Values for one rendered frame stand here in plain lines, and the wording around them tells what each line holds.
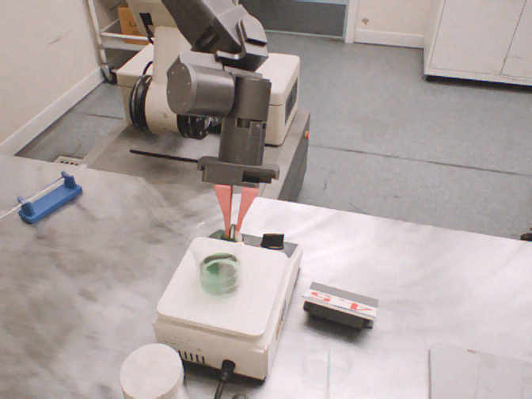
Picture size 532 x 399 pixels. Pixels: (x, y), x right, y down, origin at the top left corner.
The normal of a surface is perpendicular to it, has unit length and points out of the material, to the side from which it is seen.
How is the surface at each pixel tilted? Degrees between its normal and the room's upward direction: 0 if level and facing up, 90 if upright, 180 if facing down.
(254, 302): 0
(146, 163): 0
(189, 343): 90
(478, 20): 90
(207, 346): 90
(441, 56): 90
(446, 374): 0
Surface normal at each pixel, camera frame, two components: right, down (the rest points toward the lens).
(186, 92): -0.76, 0.03
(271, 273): 0.00, -0.77
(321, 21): -0.26, 0.62
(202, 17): -0.49, 0.54
